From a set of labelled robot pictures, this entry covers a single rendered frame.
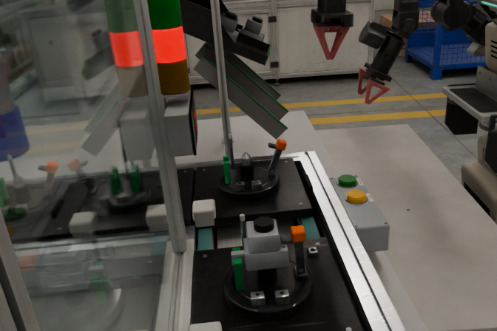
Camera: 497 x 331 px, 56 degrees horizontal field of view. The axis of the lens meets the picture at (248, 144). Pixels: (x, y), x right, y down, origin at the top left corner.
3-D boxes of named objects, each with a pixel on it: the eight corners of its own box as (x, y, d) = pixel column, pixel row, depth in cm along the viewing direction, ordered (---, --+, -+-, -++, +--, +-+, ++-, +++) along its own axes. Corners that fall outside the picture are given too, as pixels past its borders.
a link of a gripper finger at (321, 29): (316, 63, 97) (317, 16, 94) (310, 55, 104) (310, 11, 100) (348, 60, 98) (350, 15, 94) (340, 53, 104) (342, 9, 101)
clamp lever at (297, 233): (305, 264, 74) (302, 224, 70) (308, 273, 72) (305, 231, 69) (282, 267, 73) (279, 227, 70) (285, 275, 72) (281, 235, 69)
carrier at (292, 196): (293, 165, 117) (291, 117, 112) (313, 216, 95) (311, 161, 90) (196, 174, 116) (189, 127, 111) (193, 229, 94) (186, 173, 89)
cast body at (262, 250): (285, 249, 73) (283, 211, 71) (289, 267, 69) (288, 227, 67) (231, 255, 73) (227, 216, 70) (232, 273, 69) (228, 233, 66)
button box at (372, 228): (357, 196, 110) (358, 173, 108) (388, 250, 91) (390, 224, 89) (328, 199, 110) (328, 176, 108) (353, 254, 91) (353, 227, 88)
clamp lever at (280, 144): (274, 170, 105) (285, 140, 102) (275, 174, 103) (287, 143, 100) (259, 166, 104) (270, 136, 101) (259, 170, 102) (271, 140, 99)
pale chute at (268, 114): (278, 121, 135) (288, 111, 133) (276, 140, 123) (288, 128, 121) (202, 56, 129) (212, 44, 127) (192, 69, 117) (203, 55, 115)
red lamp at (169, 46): (186, 54, 75) (183, 23, 73) (186, 61, 71) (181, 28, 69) (155, 57, 75) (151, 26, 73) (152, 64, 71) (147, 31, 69)
